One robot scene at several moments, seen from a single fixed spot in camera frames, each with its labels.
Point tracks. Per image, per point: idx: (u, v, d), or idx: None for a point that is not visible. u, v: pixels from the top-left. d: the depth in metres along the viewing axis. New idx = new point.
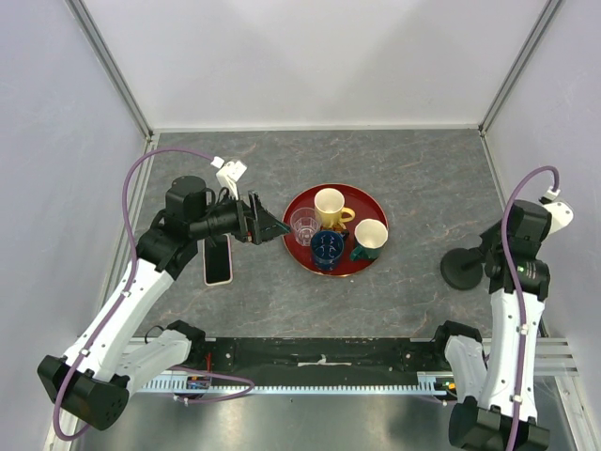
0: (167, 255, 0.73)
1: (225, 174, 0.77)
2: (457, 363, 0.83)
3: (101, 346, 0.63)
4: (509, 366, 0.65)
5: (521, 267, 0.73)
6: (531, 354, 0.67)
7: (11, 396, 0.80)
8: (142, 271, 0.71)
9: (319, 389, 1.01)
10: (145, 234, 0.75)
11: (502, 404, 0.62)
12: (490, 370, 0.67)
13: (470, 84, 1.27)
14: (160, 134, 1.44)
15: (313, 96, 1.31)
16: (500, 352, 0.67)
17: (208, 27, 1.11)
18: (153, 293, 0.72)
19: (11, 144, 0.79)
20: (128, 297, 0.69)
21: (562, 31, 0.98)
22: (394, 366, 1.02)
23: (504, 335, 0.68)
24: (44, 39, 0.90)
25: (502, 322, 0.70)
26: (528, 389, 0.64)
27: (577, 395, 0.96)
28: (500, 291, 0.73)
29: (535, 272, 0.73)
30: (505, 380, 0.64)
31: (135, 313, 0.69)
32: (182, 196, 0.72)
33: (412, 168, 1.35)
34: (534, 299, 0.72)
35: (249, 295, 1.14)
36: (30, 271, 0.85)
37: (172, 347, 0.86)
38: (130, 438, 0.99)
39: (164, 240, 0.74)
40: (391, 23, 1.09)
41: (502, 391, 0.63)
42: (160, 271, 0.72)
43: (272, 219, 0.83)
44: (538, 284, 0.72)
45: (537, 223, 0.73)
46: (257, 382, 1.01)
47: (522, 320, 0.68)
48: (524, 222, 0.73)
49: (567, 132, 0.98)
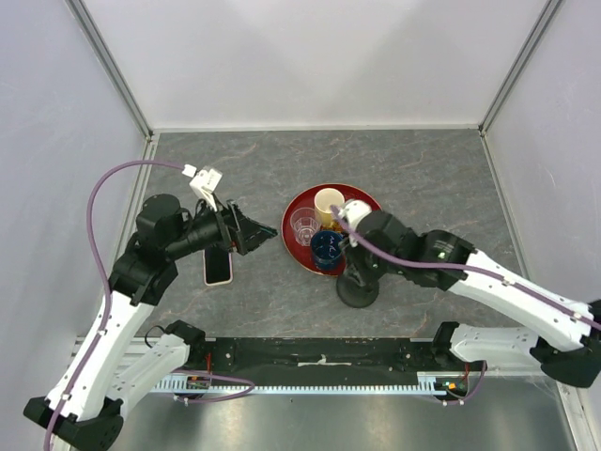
0: (146, 283, 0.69)
1: (199, 185, 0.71)
2: (488, 351, 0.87)
3: (83, 388, 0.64)
4: (543, 308, 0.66)
5: (439, 254, 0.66)
6: (525, 283, 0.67)
7: (11, 396, 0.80)
8: (117, 305, 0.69)
9: (319, 389, 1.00)
10: (119, 259, 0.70)
11: (578, 331, 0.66)
12: (535, 325, 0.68)
13: (470, 84, 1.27)
14: (160, 134, 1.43)
15: (313, 96, 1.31)
16: (527, 310, 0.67)
17: (208, 28, 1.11)
18: (131, 326, 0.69)
19: (12, 144, 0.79)
20: (105, 335, 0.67)
21: (562, 30, 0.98)
22: (393, 366, 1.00)
23: (509, 300, 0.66)
24: (44, 40, 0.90)
25: (493, 296, 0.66)
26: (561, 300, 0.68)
27: (577, 394, 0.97)
28: (460, 285, 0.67)
29: (445, 242, 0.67)
30: (556, 318, 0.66)
31: (115, 349, 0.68)
32: (153, 221, 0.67)
33: (412, 168, 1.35)
34: (475, 257, 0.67)
35: (249, 295, 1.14)
36: (29, 270, 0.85)
37: (169, 355, 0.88)
38: (131, 436, 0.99)
39: (142, 266, 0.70)
40: (390, 23, 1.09)
41: (566, 326, 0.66)
42: (135, 303, 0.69)
43: (257, 225, 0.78)
44: (461, 248, 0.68)
45: (389, 224, 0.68)
46: (257, 382, 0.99)
47: (499, 279, 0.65)
48: (385, 236, 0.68)
49: (566, 132, 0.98)
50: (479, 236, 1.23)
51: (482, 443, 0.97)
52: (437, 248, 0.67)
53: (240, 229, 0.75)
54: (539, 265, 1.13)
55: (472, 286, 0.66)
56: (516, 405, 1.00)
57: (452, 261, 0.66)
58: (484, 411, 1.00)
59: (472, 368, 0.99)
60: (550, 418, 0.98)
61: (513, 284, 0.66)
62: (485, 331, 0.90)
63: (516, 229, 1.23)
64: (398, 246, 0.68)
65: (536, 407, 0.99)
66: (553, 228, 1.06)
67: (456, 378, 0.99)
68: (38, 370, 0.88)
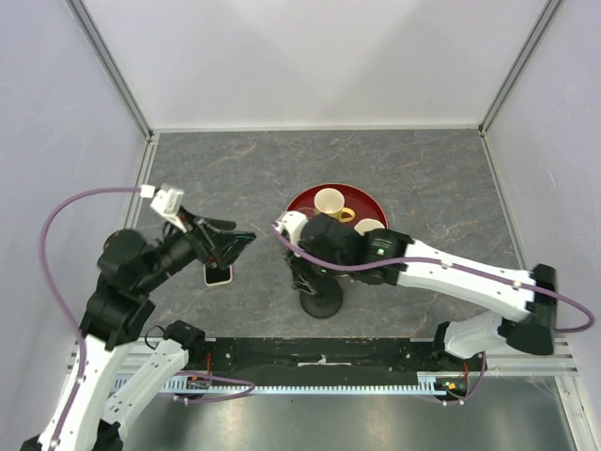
0: (119, 327, 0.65)
1: (163, 209, 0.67)
2: (474, 341, 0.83)
3: (69, 433, 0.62)
4: (484, 283, 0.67)
5: (380, 251, 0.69)
6: (464, 262, 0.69)
7: (11, 396, 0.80)
8: (93, 349, 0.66)
9: (319, 389, 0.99)
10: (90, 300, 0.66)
11: (523, 298, 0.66)
12: (482, 301, 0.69)
13: (470, 85, 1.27)
14: (160, 134, 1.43)
15: (313, 96, 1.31)
16: (469, 287, 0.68)
17: (208, 29, 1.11)
18: (112, 367, 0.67)
19: (12, 145, 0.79)
20: (84, 381, 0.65)
21: (562, 30, 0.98)
22: (393, 366, 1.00)
23: (449, 282, 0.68)
24: (44, 40, 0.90)
25: (435, 280, 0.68)
26: (502, 271, 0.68)
27: (577, 395, 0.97)
28: (403, 277, 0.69)
29: (384, 239, 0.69)
30: (498, 288, 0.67)
31: (99, 392, 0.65)
32: (115, 266, 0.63)
33: (412, 168, 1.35)
34: (411, 248, 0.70)
35: (249, 295, 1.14)
36: (30, 271, 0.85)
37: (166, 365, 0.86)
38: (132, 436, 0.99)
39: (114, 305, 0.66)
40: (390, 23, 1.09)
41: (508, 295, 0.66)
42: (113, 346, 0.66)
43: (233, 235, 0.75)
44: (399, 242, 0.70)
45: (331, 227, 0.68)
46: (257, 382, 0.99)
47: (436, 262, 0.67)
48: (329, 240, 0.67)
49: (566, 132, 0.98)
50: (479, 236, 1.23)
51: (482, 443, 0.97)
52: (376, 246, 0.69)
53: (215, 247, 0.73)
54: None
55: (413, 273, 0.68)
56: (516, 405, 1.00)
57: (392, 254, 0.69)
58: (485, 411, 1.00)
59: (472, 368, 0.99)
60: (550, 417, 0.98)
61: (450, 265, 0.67)
62: (466, 321, 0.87)
63: (516, 229, 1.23)
64: (343, 248, 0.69)
65: (536, 407, 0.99)
66: (553, 229, 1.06)
67: (457, 378, 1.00)
68: (38, 370, 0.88)
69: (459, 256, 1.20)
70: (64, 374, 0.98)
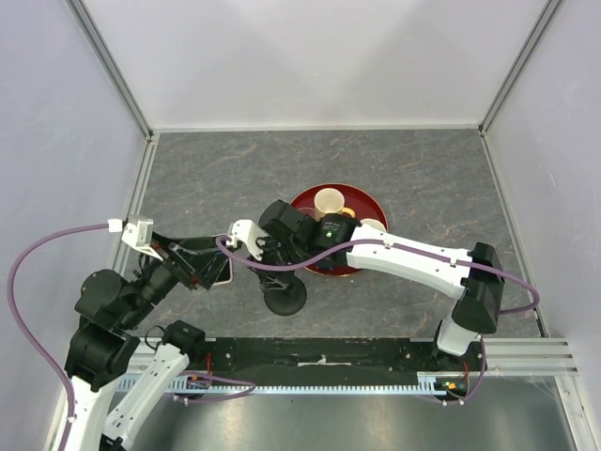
0: (102, 368, 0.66)
1: (135, 241, 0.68)
2: (456, 334, 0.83)
3: None
4: (423, 261, 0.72)
5: (328, 234, 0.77)
6: (406, 242, 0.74)
7: (11, 396, 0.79)
8: (79, 390, 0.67)
9: (319, 389, 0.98)
10: (73, 338, 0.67)
11: (459, 273, 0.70)
12: (424, 277, 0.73)
13: (469, 84, 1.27)
14: (160, 134, 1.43)
15: (313, 96, 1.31)
16: (410, 266, 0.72)
17: (208, 29, 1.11)
18: (101, 404, 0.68)
19: (12, 144, 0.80)
20: (76, 420, 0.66)
21: (562, 30, 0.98)
22: (393, 366, 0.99)
23: (392, 261, 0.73)
24: (43, 40, 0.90)
25: (377, 259, 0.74)
26: (442, 250, 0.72)
27: (577, 395, 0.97)
28: (351, 257, 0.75)
29: (333, 223, 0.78)
30: (436, 265, 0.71)
31: (92, 427, 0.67)
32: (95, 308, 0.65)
33: (412, 168, 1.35)
34: (359, 231, 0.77)
35: (249, 295, 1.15)
36: (29, 271, 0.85)
37: (166, 372, 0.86)
38: None
39: (96, 345, 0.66)
40: (390, 23, 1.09)
41: (445, 272, 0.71)
42: (97, 387, 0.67)
43: (211, 254, 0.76)
44: (348, 225, 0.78)
45: (284, 211, 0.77)
46: (257, 382, 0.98)
47: (378, 243, 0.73)
48: (282, 223, 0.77)
49: (566, 132, 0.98)
50: (479, 236, 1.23)
51: (482, 443, 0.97)
52: (326, 229, 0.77)
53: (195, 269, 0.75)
54: (539, 265, 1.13)
55: (358, 254, 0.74)
56: (515, 404, 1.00)
57: (338, 238, 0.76)
58: (484, 411, 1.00)
59: (472, 368, 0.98)
60: (550, 417, 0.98)
61: (392, 244, 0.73)
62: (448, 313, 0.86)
63: (516, 229, 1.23)
64: (296, 232, 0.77)
65: (536, 407, 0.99)
66: (552, 228, 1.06)
67: (457, 378, 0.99)
68: (38, 371, 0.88)
69: None
70: None
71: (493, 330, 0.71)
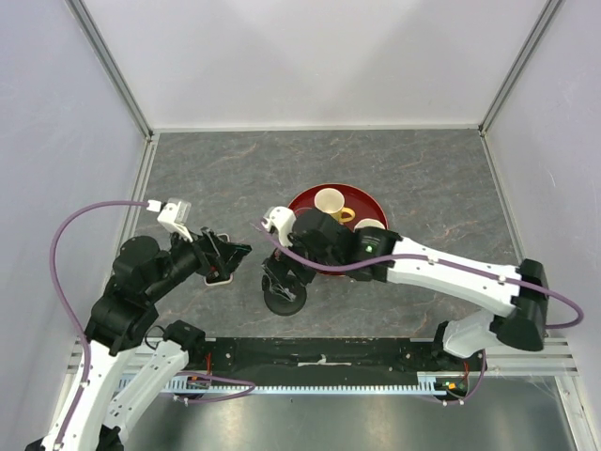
0: (124, 331, 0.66)
1: (170, 218, 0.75)
2: (473, 339, 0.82)
3: (72, 436, 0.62)
4: (471, 278, 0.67)
5: (369, 248, 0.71)
6: (451, 258, 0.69)
7: (11, 396, 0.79)
8: (97, 356, 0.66)
9: (319, 389, 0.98)
10: (97, 304, 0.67)
11: (508, 291, 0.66)
12: (470, 295, 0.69)
13: (470, 85, 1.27)
14: (160, 134, 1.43)
15: (313, 96, 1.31)
16: (457, 284, 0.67)
17: (208, 29, 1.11)
18: (115, 374, 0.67)
19: (12, 144, 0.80)
20: (88, 386, 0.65)
21: (562, 30, 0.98)
22: (393, 366, 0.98)
23: (438, 278, 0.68)
24: (43, 39, 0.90)
25: (421, 276, 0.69)
26: (488, 266, 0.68)
27: (576, 395, 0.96)
28: (392, 274, 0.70)
29: (373, 237, 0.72)
30: (485, 283, 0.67)
31: (102, 396, 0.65)
32: (131, 266, 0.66)
33: (412, 168, 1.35)
34: (400, 244, 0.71)
35: (249, 295, 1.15)
36: (29, 271, 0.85)
37: (167, 366, 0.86)
38: (132, 436, 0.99)
39: (119, 311, 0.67)
40: (390, 23, 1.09)
41: (494, 290, 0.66)
42: (115, 353, 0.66)
43: (232, 247, 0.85)
44: (389, 240, 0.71)
45: (322, 224, 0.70)
46: (257, 382, 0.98)
47: (423, 258, 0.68)
48: (321, 235, 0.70)
49: (567, 132, 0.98)
50: (479, 236, 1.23)
51: (482, 443, 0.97)
52: (365, 243, 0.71)
53: (219, 256, 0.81)
54: None
55: (401, 270, 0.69)
56: (515, 404, 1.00)
57: (380, 253, 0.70)
58: (484, 411, 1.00)
59: (472, 368, 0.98)
60: (550, 417, 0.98)
61: (437, 260, 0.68)
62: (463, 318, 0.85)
63: (516, 229, 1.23)
64: (334, 244, 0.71)
65: (535, 407, 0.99)
66: (552, 229, 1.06)
67: (457, 378, 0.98)
68: (38, 370, 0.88)
69: (460, 256, 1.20)
70: (64, 373, 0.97)
71: (540, 347, 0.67)
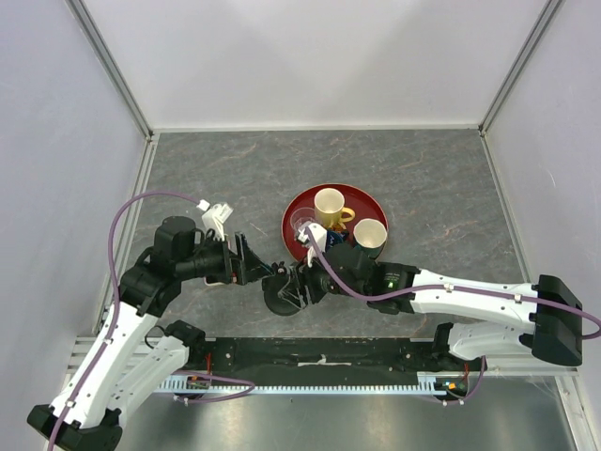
0: (153, 294, 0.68)
1: (213, 215, 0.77)
2: (488, 346, 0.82)
3: (86, 396, 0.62)
4: (488, 300, 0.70)
5: (392, 282, 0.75)
6: (467, 284, 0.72)
7: (12, 396, 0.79)
8: (123, 318, 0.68)
9: (319, 389, 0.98)
10: (128, 272, 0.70)
11: (525, 309, 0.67)
12: (490, 318, 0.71)
13: (470, 85, 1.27)
14: (160, 134, 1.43)
15: (313, 95, 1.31)
16: (475, 307, 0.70)
17: (208, 29, 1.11)
18: (137, 338, 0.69)
19: (12, 144, 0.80)
20: (111, 345, 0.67)
21: (562, 30, 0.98)
22: (393, 366, 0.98)
23: (456, 303, 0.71)
24: (44, 40, 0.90)
25: (441, 303, 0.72)
26: (504, 287, 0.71)
27: (577, 395, 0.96)
28: (414, 303, 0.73)
29: (395, 272, 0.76)
30: (502, 304, 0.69)
31: (121, 358, 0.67)
32: (171, 235, 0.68)
33: (412, 168, 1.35)
34: (419, 277, 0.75)
35: (249, 295, 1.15)
36: (29, 272, 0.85)
37: (169, 359, 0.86)
38: (131, 436, 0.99)
39: (149, 277, 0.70)
40: (390, 23, 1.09)
41: (512, 309, 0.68)
42: (141, 315, 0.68)
43: (258, 260, 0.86)
44: (408, 274, 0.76)
45: (359, 261, 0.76)
46: (257, 382, 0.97)
47: (439, 287, 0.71)
48: (355, 272, 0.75)
49: (567, 131, 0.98)
50: (479, 236, 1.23)
51: (481, 443, 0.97)
52: (388, 278, 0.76)
53: (242, 261, 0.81)
54: (539, 266, 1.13)
55: (422, 300, 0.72)
56: (516, 405, 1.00)
57: (402, 287, 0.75)
58: (484, 411, 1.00)
59: (472, 368, 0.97)
60: (550, 418, 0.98)
61: (453, 287, 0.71)
62: (477, 324, 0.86)
63: (516, 229, 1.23)
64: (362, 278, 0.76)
65: (536, 407, 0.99)
66: (552, 229, 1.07)
67: (457, 378, 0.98)
68: (38, 370, 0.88)
69: (460, 256, 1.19)
70: (63, 373, 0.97)
71: (577, 361, 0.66)
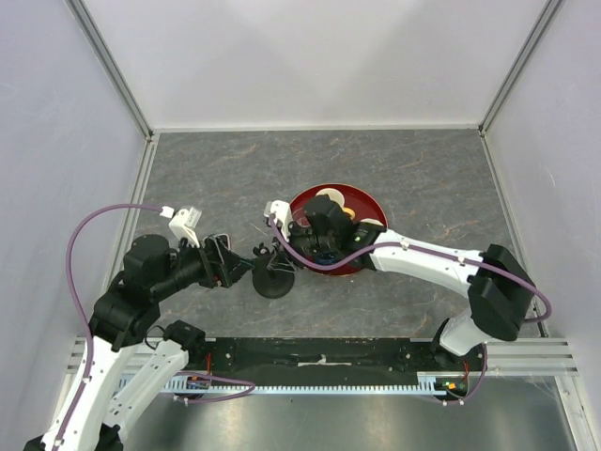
0: (127, 327, 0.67)
1: (181, 223, 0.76)
2: (467, 334, 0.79)
3: (74, 432, 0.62)
4: (434, 261, 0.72)
5: (358, 238, 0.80)
6: (423, 244, 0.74)
7: (12, 396, 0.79)
8: (100, 349, 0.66)
9: (319, 389, 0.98)
10: (100, 302, 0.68)
11: (465, 272, 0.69)
12: (437, 278, 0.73)
13: (470, 85, 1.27)
14: (160, 134, 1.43)
15: (313, 96, 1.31)
16: (423, 266, 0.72)
17: (208, 28, 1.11)
18: (117, 369, 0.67)
19: (12, 144, 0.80)
20: (90, 381, 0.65)
21: (562, 30, 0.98)
22: (393, 366, 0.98)
23: (407, 261, 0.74)
24: (44, 40, 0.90)
25: (395, 260, 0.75)
26: (455, 252, 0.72)
27: (577, 394, 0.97)
28: (373, 258, 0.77)
29: (362, 229, 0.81)
30: (446, 264, 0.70)
31: (103, 393, 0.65)
32: (142, 259, 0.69)
33: (412, 168, 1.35)
34: (384, 236, 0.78)
35: (249, 295, 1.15)
36: (29, 271, 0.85)
37: (167, 365, 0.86)
38: (131, 436, 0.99)
39: (122, 306, 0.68)
40: (390, 23, 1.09)
41: (454, 271, 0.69)
42: (116, 349, 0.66)
43: (238, 257, 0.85)
44: (377, 233, 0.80)
45: (331, 209, 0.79)
46: (257, 382, 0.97)
47: (396, 244, 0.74)
48: (329, 220, 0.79)
49: (567, 132, 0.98)
50: (479, 236, 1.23)
51: (482, 443, 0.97)
52: (357, 235, 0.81)
53: (223, 264, 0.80)
54: (539, 265, 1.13)
55: (378, 255, 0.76)
56: (515, 405, 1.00)
57: (368, 242, 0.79)
58: (484, 411, 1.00)
59: (472, 368, 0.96)
60: (551, 418, 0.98)
61: (408, 246, 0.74)
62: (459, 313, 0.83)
63: (516, 229, 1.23)
64: (335, 232, 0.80)
65: (536, 408, 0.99)
66: (552, 228, 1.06)
67: (457, 378, 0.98)
68: (38, 370, 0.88)
69: None
70: (64, 374, 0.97)
71: (511, 330, 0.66)
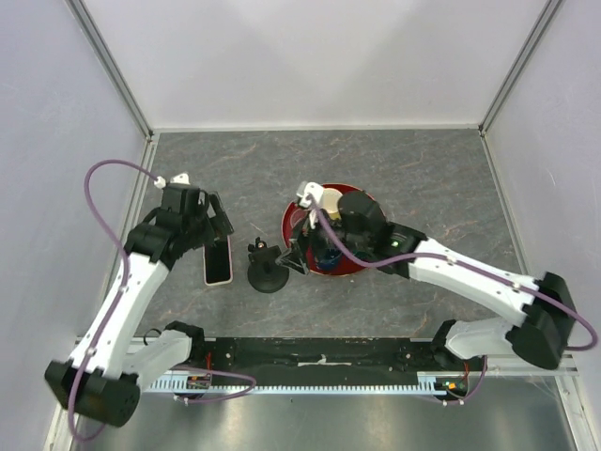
0: (164, 241, 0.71)
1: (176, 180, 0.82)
2: (481, 344, 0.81)
3: (107, 343, 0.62)
4: (485, 281, 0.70)
5: (395, 242, 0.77)
6: (469, 260, 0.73)
7: (11, 396, 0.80)
8: (135, 268, 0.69)
9: (319, 389, 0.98)
10: (135, 229, 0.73)
11: (518, 300, 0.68)
12: (483, 298, 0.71)
13: (470, 85, 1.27)
14: (160, 134, 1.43)
15: (312, 96, 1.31)
16: (473, 285, 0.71)
17: (208, 28, 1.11)
18: (148, 290, 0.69)
19: (12, 145, 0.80)
20: (127, 292, 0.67)
21: (562, 30, 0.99)
22: (393, 366, 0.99)
23: (454, 277, 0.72)
24: (44, 39, 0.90)
25: (439, 273, 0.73)
26: (507, 274, 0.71)
27: (577, 395, 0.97)
28: (411, 268, 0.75)
29: (403, 235, 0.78)
30: (498, 287, 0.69)
31: (136, 309, 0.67)
32: (179, 189, 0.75)
33: (412, 168, 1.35)
34: (426, 244, 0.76)
35: (249, 295, 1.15)
36: (29, 270, 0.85)
37: (174, 343, 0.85)
38: (131, 436, 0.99)
39: (158, 230, 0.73)
40: (389, 23, 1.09)
41: (509, 295, 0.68)
42: (155, 261, 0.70)
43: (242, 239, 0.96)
44: (416, 240, 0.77)
45: (370, 210, 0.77)
46: (257, 382, 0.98)
47: (442, 257, 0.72)
48: (367, 220, 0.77)
49: (567, 132, 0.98)
50: (479, 236, 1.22)
51: (482, 444, 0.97)
52: (393, 239, 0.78)
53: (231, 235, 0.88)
54: (539, 265, 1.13)
55: (421, 265, 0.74)
56: (516, 405, 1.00)
57: (406, 250, 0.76)
58: (484, 411, 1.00)
59: (473, 368, 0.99)
60: (551, 418, 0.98)
61: (454, 260, 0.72)
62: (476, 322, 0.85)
63: (516, 229, 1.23)
64: (370, 232, 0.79)
65: (536, 408, 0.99)
66: (553, 228, 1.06)
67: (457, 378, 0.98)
68: (38, 369, 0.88)
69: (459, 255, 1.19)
70: None
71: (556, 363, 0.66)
